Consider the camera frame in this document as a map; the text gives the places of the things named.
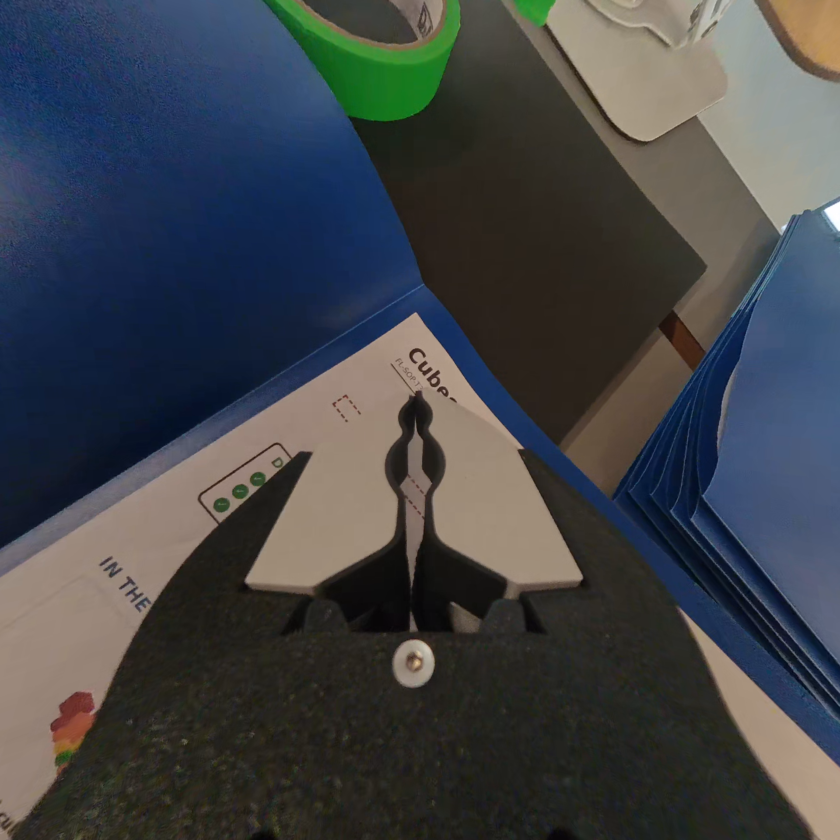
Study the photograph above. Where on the green tape piece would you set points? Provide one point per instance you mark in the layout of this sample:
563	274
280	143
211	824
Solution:
531	10

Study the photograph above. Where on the white board stand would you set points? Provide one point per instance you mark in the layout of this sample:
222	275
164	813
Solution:
643	85

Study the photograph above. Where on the black desk mat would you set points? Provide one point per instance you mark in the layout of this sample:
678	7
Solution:
525	229

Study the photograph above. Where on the green tape roll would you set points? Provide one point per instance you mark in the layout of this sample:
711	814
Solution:
387	72

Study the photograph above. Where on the stack of blue folders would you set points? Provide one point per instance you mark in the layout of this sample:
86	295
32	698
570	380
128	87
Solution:
787	426

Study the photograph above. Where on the wooden instruction board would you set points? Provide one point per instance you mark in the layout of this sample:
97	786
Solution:
807	39

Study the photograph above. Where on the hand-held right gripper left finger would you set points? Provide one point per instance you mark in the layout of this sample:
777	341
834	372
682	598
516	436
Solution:
328	518

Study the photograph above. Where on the white sheet with coloured print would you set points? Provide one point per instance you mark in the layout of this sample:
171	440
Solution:
164	512

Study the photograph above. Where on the blue paper folder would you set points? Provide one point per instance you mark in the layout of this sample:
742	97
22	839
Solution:
164	229

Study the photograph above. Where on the brown wooden piece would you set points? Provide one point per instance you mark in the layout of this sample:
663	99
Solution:
679	341

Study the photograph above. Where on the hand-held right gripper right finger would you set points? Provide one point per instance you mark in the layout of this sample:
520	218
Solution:
499	518

